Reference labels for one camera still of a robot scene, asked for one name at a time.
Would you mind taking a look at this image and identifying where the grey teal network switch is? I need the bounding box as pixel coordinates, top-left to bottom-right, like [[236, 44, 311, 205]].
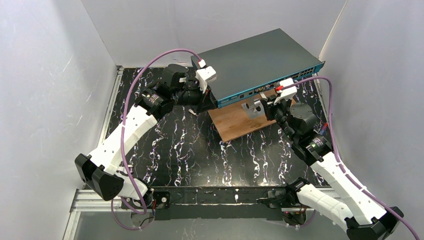
[[199, 28, 325, 108]]

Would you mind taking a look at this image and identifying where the purple cable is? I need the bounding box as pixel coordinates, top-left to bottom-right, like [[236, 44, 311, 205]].
[[109, 48, 204, 232], [283, 76, 422, 240]]

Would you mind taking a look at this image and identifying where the wooden base board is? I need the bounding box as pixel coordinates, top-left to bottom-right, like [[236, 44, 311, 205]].
[[208, 96, 276, 142]]

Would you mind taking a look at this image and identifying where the silver SFP module far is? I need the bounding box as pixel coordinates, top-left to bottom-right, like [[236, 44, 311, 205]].
[[188, 109, 197, 116]]

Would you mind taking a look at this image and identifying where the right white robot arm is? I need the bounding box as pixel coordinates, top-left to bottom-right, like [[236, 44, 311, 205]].
[[260, 95, 404, 240]]

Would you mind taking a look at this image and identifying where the metal switch stand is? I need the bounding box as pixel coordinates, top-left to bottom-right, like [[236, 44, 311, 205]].
[[241, 98, 265, 120]]

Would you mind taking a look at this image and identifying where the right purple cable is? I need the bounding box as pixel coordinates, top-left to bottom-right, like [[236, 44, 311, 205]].
[[283, 76, 422, 240]]

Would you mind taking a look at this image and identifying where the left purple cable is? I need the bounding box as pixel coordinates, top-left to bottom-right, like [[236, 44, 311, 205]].
[[109, 48, 204, 232]]

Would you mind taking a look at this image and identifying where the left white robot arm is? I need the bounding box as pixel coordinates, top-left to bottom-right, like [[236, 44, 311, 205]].
[[74, 64, 217, 201]]

